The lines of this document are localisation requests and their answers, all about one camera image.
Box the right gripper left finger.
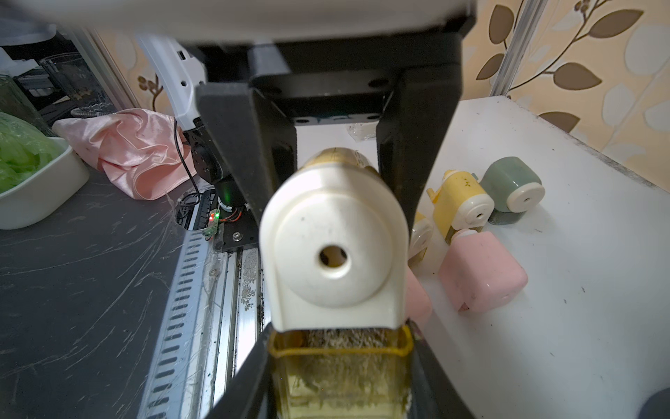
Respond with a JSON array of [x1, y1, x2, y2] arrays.
[[206, 324, 272, 419]]

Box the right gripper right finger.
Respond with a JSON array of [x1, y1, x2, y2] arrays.
[[408, 324, 474, 419]]

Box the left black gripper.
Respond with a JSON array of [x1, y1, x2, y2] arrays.
[[195, 15, 474, 225]]

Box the yellow transparent shavings tray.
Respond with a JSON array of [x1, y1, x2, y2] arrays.
[[269, 326, 414, 418]]

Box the pink sharpener front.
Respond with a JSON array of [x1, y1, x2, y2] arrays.
[[406, 267, 433, 330]]

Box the pink sharpener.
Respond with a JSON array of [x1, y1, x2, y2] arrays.
[[406, 267, 433, 330], [438, 229, 529, 313]]

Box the yellow sharpener front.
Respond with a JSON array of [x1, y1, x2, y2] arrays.
[[259, 148, 409, 333]]

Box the yellow sharpener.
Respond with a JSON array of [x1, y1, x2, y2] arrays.
[[259, 148, 409, 333], [427, 170, 495, 244], [408, 212, 434, 260]]

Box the green pencil sharpener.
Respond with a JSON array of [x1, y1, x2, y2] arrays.
[[479, 156, 546, 225]]

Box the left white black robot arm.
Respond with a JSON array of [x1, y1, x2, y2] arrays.
[[176, 12, 476, 222]]

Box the pink cloth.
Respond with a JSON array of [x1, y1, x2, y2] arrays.
[[52, 108, 195, 201]]

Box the grey trash bin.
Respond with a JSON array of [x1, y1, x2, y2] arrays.
[[638, 388, 670, 419]]

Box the white bowl green bags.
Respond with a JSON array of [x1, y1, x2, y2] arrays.
[[1, 113, 89, 230]]

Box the slotted grey cable duct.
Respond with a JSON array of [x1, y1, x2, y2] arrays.
[[138, 231, 209, 418]]

